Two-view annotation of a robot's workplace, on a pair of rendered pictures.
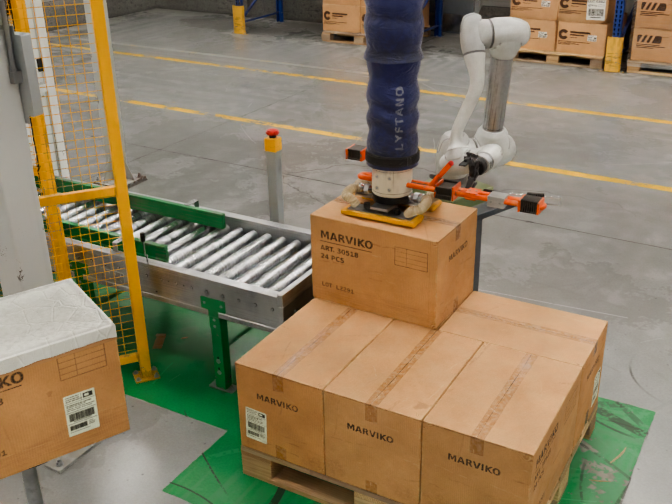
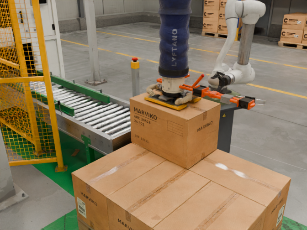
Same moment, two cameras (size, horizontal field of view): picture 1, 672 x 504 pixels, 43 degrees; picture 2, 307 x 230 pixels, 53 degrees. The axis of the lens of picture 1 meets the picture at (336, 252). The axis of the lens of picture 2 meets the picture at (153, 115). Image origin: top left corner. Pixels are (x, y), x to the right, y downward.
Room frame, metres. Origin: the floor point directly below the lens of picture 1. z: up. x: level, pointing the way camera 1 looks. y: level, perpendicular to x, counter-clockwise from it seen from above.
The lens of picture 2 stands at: (1.15, -0.58, 1.82)
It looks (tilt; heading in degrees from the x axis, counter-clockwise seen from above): 24 degrees down; 13
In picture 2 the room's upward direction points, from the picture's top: straight up
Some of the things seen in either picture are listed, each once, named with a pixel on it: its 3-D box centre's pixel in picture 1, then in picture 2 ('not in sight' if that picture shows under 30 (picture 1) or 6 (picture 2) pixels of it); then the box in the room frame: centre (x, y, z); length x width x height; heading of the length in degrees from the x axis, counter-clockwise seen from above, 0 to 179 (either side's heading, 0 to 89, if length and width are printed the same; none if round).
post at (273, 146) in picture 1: (277, 225); (136, 104); (4.27, 0.32, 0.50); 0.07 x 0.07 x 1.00; 60
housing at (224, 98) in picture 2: (498, 199); (227, 98); (3.13, -0.65, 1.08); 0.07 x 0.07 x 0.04; 60
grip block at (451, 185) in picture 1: (447, 189); (200, 91); (3.24, -0.46, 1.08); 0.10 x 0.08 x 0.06; 150
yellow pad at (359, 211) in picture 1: (381, 211); (165, 99); (3.28, -0.20, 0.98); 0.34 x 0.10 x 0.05; 60
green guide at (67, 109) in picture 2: (43, 226); (30, 94); (4.08, 1.52, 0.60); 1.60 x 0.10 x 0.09; 60
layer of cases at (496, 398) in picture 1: (426, 382); (178, 197); (2.95, -0.36, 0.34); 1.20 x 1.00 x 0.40; 60
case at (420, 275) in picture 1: (393, 253); (173, 123); (3.36, -0.25, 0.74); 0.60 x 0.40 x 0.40; 58
